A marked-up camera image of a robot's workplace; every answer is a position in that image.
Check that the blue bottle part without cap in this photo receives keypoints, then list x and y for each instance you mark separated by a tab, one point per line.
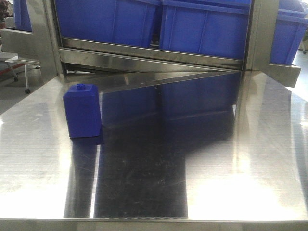
82	110

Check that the stainless steel shelf rack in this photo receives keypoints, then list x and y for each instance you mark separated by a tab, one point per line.
56	55

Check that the blue bin on left shelf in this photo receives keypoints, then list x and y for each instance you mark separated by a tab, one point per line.
127	22

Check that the blue bin on shelf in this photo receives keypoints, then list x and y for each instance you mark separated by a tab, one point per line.
127	22
207	27

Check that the blue bin on right shelf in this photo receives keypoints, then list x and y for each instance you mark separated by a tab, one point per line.
207	27

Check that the blue bin far left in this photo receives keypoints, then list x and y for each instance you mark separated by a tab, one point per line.
21	16

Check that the blue bin far right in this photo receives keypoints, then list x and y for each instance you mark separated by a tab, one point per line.
291	24

